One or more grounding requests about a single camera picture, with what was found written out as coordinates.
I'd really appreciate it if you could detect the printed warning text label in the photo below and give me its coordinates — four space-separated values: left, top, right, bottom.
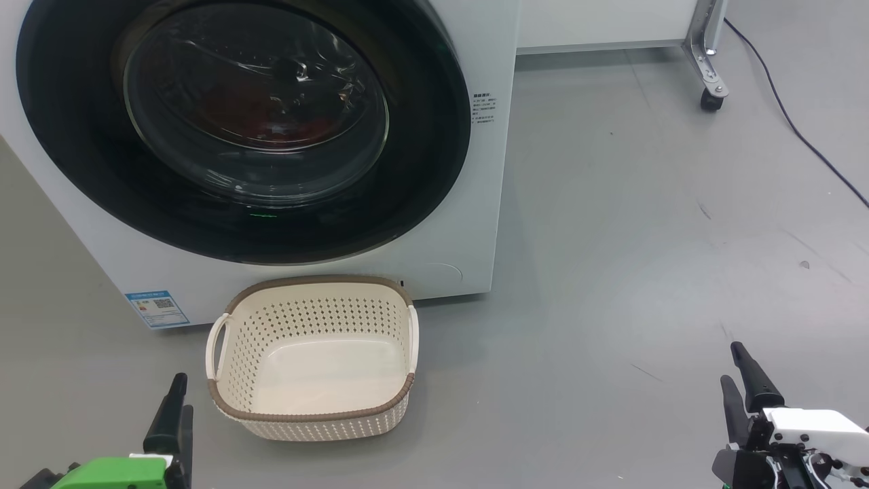
471 93 498 133

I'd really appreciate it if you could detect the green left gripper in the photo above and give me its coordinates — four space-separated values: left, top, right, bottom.
51 373 194 489

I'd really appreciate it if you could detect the black round glass washer door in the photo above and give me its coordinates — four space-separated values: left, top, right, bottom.
15 0 472 266

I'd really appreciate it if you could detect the white front-load washing machine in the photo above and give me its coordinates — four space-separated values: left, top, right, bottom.
0 0 522 331

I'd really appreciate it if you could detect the red and white garment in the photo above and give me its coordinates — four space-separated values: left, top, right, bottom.
197 68 340 149

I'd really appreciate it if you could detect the white cart panel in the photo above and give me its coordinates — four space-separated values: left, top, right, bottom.
516 0 703 55

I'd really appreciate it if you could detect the thin dark floor cable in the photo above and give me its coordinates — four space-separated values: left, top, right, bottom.
723 17 869 208

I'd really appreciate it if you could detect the metal cart leg with caster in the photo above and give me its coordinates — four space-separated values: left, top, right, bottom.
682 0 731 113

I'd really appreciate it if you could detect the cream perforated laundry basket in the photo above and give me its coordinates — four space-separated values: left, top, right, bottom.
206 275 420 442

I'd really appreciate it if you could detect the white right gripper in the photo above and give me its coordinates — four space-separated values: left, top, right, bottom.
711 342 869 489

